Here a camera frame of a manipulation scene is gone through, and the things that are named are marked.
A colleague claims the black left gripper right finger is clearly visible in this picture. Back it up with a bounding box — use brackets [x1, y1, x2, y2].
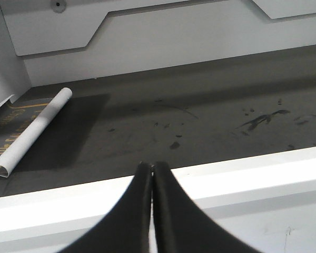
[153, 162, 257, 252]

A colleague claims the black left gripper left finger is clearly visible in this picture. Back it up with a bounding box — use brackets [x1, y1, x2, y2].
[60, 162, 152, 252]

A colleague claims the white rolled paper tube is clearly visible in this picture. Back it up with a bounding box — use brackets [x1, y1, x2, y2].
[0, 87, 72, 178]

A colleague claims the dark printed sheet gold text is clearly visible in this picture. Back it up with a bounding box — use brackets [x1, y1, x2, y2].
[0, 98, 52, 177]

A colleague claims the white slotted back baffle panel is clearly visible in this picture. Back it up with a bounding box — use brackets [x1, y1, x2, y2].
[0, 0, 316, 57]

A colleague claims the white fume hood sash frame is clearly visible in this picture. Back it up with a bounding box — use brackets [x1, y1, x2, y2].
[0, 147, 316, 252]

